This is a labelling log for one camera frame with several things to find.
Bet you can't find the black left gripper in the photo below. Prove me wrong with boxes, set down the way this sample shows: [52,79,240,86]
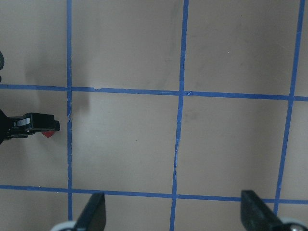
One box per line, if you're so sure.
[0,110,60,144]

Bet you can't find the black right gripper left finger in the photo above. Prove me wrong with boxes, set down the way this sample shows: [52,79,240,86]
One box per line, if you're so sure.
[51,192,107,231]

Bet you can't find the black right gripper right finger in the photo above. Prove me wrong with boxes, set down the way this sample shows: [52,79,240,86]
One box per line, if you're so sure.
[240,190,308,231]

